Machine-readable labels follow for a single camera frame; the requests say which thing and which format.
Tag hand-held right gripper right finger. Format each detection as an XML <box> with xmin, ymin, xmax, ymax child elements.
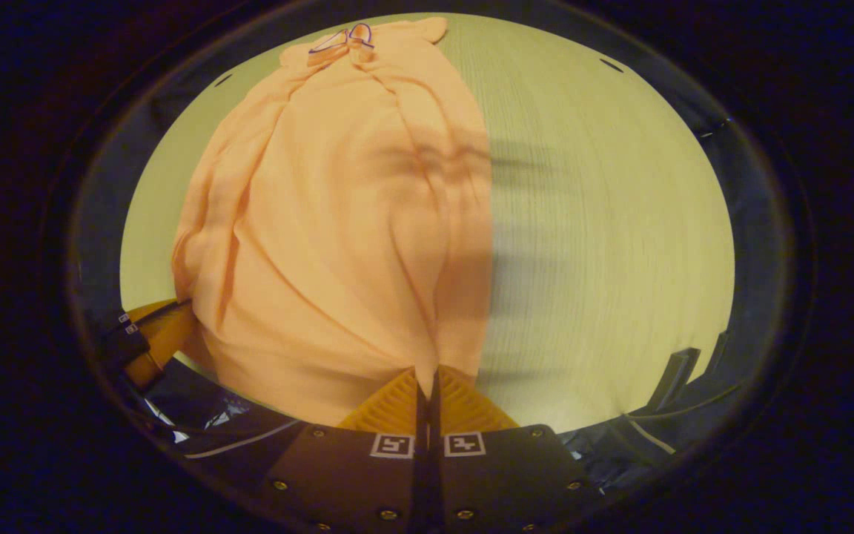
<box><xmin>430</xmin><ymin>363</ymin><xmax>600</xmax><ymax>533</ymax></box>

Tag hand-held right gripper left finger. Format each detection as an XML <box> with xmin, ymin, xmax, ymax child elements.
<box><xmin>264</xmin><ymin>367</ymin><xmax>428</xmax><ymax>533</ymax></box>

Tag black bracket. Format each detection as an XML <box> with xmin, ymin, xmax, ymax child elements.
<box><xmin>648</xmin><ymin>346</ymin><xmax>704</xmax><ymax>413</ymax></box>

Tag orange T-shirt with striped collar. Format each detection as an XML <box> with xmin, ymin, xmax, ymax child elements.
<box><xmin>171</xmin><ymin>16</ymin><xmax>494</xmax><ymax>429</ymax></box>

